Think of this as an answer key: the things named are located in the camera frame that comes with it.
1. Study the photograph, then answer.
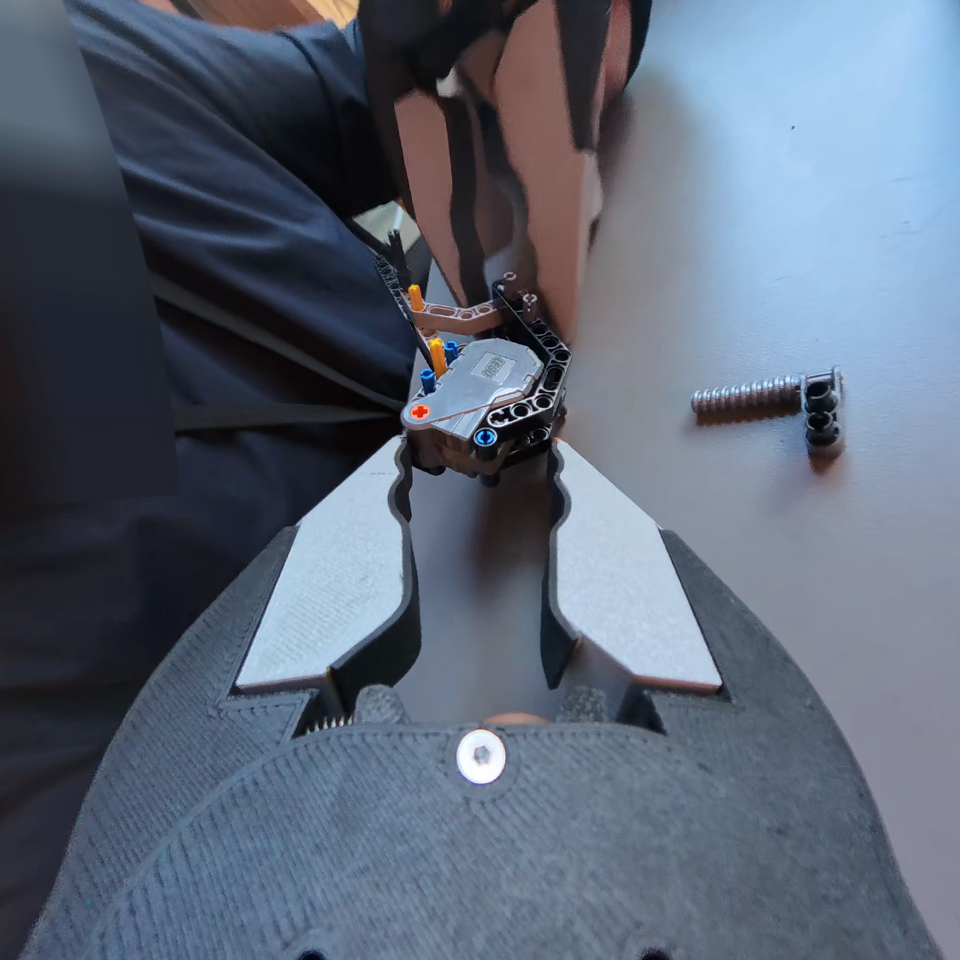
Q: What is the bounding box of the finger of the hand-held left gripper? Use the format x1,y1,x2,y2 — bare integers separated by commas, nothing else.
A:
491,41,606,336
393,78,494,301

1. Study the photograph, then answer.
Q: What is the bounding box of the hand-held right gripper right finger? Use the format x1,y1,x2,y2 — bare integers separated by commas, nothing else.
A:
540,441,726,699

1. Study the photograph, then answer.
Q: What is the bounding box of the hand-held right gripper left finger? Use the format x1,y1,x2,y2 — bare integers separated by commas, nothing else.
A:
232,437,423,697

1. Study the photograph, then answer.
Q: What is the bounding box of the grey black lego motor assembly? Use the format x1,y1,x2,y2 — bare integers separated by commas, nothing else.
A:
372,228,575,489

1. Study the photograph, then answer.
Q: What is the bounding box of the grey lego worm gear axle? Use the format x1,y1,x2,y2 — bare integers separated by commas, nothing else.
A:
690,367,845,459

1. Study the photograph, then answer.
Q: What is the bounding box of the person's dark clothing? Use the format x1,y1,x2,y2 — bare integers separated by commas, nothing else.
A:
63,0,435,751

